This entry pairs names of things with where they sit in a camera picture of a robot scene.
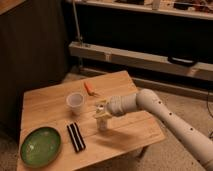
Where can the white shelf board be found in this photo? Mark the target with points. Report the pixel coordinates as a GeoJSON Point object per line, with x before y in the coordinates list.
{"type": "Point", "coordinates": [143, 8]}

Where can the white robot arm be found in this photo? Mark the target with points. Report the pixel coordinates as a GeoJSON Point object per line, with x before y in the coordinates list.
{"type": "Point", "coordinates": [200, 146]}

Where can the metal vertical pole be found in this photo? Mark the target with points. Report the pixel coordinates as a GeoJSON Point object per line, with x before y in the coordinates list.
{"type": "Point", "coordinates": [79, 37]}

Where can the long white case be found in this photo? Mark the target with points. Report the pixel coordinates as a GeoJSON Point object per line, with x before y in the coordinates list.
{"type": "Point", "coordinates": [140, 60]}

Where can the translucent plastic cup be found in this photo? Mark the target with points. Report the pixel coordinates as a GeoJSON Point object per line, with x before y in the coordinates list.
{"type": "Point", "coordinates": [76, 102]}

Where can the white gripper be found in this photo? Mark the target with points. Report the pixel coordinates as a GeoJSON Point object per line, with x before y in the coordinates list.
{"type": "Point", "coordinates": [101, 111]}

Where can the white plastic bottle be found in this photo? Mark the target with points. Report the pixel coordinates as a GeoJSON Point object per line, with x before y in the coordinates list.
{"type": "Point", "coordinates": [102, 123]}

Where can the green round plate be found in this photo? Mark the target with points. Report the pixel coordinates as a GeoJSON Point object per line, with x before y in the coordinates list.
{"type": "Point", "coordinates": [40, 147]}

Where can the black striped rectangular block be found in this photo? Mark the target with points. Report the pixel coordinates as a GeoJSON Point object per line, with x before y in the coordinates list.
{"type": "Point", "coordinates": [76, 137]}

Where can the black case handle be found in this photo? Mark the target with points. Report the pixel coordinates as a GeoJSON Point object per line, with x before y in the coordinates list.
{"type": "Point", "coordinates": [182, 62]}

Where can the orange carrot toy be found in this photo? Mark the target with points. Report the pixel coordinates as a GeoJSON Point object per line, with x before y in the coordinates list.
{"type": "Point", "coordinates": [89, 89]}

